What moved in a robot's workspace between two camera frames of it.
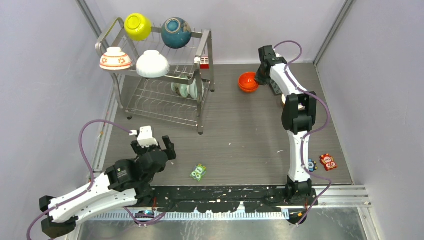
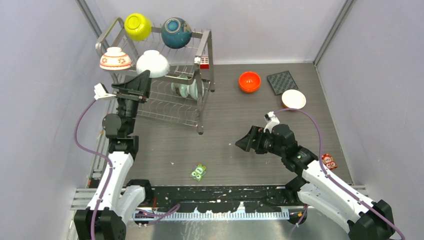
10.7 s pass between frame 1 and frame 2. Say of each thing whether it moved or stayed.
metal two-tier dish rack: stayed
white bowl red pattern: stayed
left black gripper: moved
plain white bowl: stayed
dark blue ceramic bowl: stayed
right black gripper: moved
